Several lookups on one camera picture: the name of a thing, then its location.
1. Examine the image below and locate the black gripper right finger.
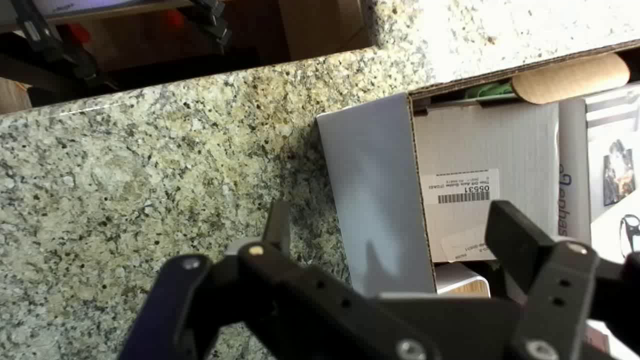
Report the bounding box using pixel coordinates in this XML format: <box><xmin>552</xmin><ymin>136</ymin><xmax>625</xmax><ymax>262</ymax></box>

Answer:
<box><xmin>483</xmin><ymin>197</ymin><xmax>640</xmax><ymax>360</ymax></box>

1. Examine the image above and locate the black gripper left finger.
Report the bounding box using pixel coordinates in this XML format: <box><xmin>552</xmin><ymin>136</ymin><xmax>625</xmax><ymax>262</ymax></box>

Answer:
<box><xmin>118</xmin><ymin>197</ymin><xmax>442</xmax><ymax>360</ymax></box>

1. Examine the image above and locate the white-sided cardboard box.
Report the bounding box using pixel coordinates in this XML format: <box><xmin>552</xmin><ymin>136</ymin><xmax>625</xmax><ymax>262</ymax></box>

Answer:
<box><xmin>314</xmin><ymin>40</ymin><xmax>640</xmax><ymax>299</ymax></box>

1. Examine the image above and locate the white box with printed pictures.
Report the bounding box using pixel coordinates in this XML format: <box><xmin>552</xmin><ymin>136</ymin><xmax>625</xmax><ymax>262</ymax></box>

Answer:
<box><xmin>555</xmin><ymin>82</ymin><xmax>640</xmax><ymax>266</ymax></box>

